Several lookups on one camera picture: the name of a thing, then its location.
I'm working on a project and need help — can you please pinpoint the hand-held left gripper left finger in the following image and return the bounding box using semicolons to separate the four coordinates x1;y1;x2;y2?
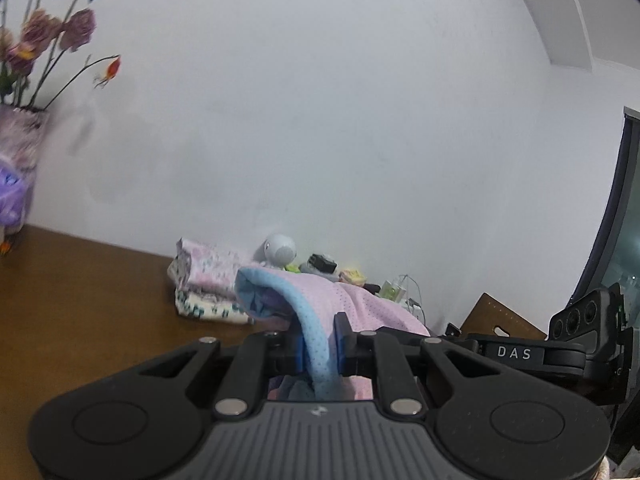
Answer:
125;330;306;417

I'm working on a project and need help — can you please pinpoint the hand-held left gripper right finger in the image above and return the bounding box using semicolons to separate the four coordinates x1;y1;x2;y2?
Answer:
332;311;506;417

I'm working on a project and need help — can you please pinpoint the pink blue mesh vest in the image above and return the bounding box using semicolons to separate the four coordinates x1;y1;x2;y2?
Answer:
234;266;432;402

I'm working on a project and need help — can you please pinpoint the white power strip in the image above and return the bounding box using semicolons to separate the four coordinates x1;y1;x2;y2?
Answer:
395;285;426;321

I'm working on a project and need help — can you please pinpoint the black charger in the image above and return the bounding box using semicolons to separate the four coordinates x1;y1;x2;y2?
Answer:
306;254;337;275

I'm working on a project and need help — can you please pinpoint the green flower folded cloth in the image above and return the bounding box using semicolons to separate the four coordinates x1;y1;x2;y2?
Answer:
174;290;253;325

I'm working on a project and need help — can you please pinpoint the white robot speaker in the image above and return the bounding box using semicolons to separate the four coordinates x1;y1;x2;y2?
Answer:
260;232;298;268

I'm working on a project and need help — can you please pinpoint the pink floral folded cloth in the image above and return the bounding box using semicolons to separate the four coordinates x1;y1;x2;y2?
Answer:
175;237;246;298

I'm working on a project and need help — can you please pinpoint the vase of dried roses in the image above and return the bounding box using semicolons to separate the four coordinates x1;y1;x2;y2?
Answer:
0;105;51;233

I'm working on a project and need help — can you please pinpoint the dried rose bouquet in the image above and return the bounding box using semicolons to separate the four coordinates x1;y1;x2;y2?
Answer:
0;0;123;111

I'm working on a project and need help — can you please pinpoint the wooden board with handle slot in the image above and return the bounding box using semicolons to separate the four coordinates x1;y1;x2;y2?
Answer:
457;291;548;342

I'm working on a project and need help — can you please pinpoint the white cable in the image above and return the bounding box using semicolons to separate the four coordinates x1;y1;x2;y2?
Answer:
395;274;426;321

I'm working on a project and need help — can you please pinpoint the dark window frame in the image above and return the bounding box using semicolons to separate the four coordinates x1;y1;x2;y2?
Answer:
570;105;640;311

